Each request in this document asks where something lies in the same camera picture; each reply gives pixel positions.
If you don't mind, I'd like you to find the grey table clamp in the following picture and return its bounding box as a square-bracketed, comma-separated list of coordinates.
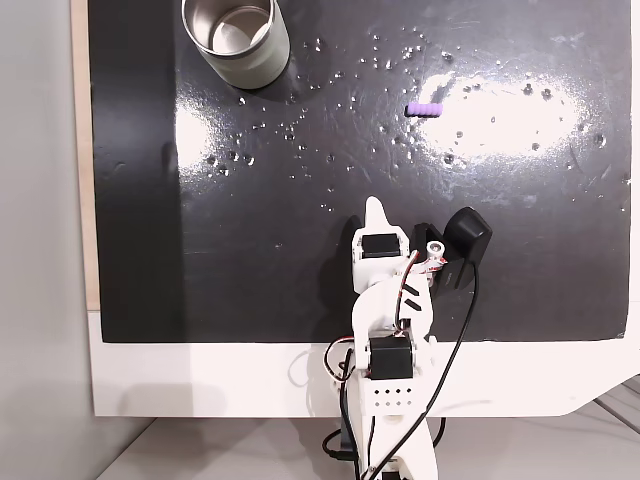
[341, 418, 362, 451]

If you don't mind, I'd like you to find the black camera box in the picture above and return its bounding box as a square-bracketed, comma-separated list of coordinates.
[430, 206, 495, 296]

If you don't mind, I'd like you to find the red white black servo wire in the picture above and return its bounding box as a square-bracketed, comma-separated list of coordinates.
[323, 337, 357, 384]

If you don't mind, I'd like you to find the light wooden board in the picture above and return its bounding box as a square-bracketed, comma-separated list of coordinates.
[69, 0, 102, 312]

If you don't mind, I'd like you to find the steel cup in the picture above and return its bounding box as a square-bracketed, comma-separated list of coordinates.
[180, 0, 292, 91]

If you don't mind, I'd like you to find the white board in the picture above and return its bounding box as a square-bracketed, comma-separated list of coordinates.
[87, 309, 640, 419]

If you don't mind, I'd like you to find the black power cable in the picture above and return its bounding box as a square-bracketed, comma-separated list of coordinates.
[321, 416, 447, 464]

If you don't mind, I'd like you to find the black glossy mat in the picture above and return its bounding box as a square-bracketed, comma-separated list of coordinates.
[87, 0, 633, 345]

